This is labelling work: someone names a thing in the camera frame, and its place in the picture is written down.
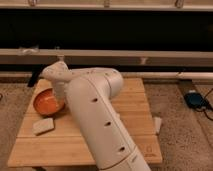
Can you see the orange ceramic bowl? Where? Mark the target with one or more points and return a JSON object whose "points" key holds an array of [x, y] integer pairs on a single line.
{"points": [[46, 104]]}

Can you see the white object beside table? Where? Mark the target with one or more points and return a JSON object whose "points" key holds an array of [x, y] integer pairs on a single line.
{"points": [[157, 124]]}

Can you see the beige rectangular sponge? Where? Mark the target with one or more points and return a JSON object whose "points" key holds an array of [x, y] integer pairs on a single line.
{"points": [[43, 126]]}

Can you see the black table leg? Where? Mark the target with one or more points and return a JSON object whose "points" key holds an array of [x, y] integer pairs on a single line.
{"points": [[34, 77]]}

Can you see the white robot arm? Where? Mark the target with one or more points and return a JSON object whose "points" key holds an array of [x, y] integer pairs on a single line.
{"points": [[88, 93]]}

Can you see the blue device on floor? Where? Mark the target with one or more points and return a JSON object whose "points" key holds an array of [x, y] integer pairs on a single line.
{"points": [[194, 100]]}

